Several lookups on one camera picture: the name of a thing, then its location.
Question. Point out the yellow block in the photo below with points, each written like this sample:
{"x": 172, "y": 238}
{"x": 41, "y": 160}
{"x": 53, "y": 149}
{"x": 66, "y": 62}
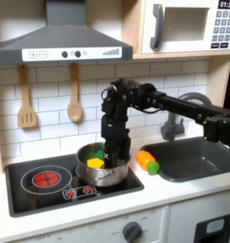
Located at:
{"x": 95, "y": 163}

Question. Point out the steel pot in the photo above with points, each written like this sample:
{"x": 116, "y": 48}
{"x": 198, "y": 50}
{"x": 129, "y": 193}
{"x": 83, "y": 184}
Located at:
{"x": 99, "y": 177}

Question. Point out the orange toy carrot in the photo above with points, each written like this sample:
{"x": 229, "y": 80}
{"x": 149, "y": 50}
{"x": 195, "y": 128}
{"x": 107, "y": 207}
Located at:
{"x": 144, "y": 159}

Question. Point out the wooden spoon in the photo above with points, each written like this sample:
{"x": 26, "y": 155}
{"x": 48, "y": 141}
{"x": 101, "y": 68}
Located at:
{"x": 74, "y": 110}

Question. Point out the dark grey tap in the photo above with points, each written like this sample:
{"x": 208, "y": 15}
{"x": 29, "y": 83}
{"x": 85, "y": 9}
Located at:
{"x": 172, "y": 129}

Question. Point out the dark grey sink basin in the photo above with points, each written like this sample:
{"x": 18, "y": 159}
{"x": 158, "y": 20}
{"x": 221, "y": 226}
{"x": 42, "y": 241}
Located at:
{"x": 189, "y": 161}

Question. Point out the dark grey oven knob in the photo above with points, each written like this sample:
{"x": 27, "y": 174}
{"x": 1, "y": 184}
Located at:
{"x": 131, "y": 232}

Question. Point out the wooden slotted spatula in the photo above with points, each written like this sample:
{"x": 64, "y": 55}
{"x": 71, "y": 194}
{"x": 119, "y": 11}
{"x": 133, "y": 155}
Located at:
{"x": 27, "y": 117}

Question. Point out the black stove top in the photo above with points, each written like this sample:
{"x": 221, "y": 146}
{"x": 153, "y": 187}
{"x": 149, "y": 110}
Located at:
{"x": 22, "y": 202}

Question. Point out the light wooden shelf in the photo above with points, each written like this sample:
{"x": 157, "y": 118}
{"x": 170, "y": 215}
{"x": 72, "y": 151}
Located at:
{"x": 183, "y": 55}

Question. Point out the grey range hood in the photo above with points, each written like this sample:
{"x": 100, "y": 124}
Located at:
{"x": 66, "y": 38}

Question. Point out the white toy microwave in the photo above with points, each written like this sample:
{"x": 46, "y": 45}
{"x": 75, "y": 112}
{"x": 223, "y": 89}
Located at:
{"x": 186, "y": 44}

